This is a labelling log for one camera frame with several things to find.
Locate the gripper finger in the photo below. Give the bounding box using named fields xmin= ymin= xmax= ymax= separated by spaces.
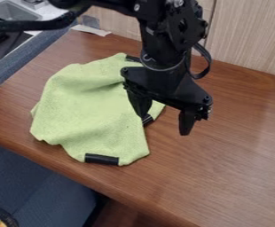
xmin=177 ymin=108 xmax=200 ymax=137
xmin=125 ymin=88 xmax=154 ymax=119

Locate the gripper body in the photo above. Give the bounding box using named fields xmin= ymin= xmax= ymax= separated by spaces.
xmin=118 ymin=63 xmax=215 ymax=121

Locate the light green cloth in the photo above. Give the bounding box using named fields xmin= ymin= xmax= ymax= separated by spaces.
xmin=28 ymin=52 xmax=168 ymax=167

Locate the white paper scrap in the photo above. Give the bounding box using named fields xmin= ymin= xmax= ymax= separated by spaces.
xmin=69 ymin=24 xmax=113 ymax=38

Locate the black cable sleeve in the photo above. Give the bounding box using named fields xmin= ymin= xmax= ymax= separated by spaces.
xmin=0 ymin=4 xmax=93 ymax=34

